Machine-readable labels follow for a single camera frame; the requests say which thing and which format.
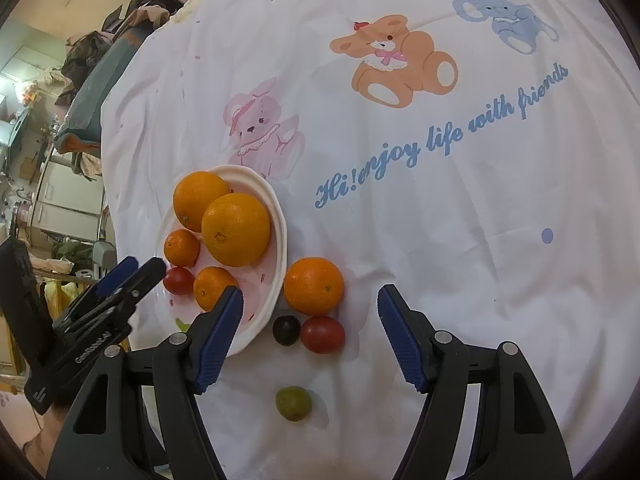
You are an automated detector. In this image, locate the red cherry tomato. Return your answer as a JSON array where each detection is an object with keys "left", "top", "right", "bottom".
[
  {"left": 163, "top": 266, "right": 196, "bottom": 296},
  {"left": 300, "top": 315, "right": 346, "bottom": 354}
]

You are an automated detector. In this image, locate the white kitchen cabinet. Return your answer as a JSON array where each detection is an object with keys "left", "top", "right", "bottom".
[{"left": 32, "top": 157, "right": 107, "bottom": 242}]

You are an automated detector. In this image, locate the grey teal cushion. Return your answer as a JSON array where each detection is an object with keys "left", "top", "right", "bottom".
[{"left": 55, "top": 25, "right": 157, "bottom": 155}]

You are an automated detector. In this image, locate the pile of dark clothes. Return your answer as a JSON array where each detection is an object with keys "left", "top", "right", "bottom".
[{"left": 62, "top": 0, "right": 186, "bottom": 92}]

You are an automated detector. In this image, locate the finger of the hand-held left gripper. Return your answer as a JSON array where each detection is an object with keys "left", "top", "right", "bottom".
[
  {"left": 52, "top": 257, "right": 166, "bottom": 335},
  {"left": 52, "top": 256, "right": 140, "bottom": 325}
]

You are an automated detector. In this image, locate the green grape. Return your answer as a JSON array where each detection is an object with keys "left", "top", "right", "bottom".
[{"left": 275, "top": 386, "right": 313, "bottom": 422}]

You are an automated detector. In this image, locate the dark small plum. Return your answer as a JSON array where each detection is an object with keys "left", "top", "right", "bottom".
[{"left": 273, "top": 315, "right": 302, "bottom": 347}]

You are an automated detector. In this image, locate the pink speckled ceramic bowl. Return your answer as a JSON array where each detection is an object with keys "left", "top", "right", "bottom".
[{"left": 156, "top": 164, "right": 291, "bottom": 358}]

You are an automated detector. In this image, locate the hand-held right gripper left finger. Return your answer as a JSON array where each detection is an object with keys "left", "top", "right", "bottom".
[{"left": 45, "top": 285, "right": 246, "bottom": 480}]

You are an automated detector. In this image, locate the large orange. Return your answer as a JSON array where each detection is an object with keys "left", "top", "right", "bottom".
[
  {"left": 201, "top": 193, "right": 271, "bottom": 267},
  {"left": 173, "top": 171, "right": 232, "bottom": 233}
]

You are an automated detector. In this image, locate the white printed blanket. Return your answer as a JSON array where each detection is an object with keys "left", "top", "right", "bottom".
[{"left": 100, "top": 0, "right": 640, "bottom": 480}]

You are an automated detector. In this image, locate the small tangerine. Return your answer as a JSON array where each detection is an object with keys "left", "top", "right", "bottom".
[
  {"left": 193, "top": 266, "right": 240, "bottom": 312},
  {"left": 164, "top": 229, "right": 201, "bottom": 267},
  {"left": 283, "top": 257, "right": 345, "bottom": 316}
]

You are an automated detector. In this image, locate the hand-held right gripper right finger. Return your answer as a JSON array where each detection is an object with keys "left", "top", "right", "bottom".
[{"left": 377, "top": 284, "right": 573, "bottom": 480}]

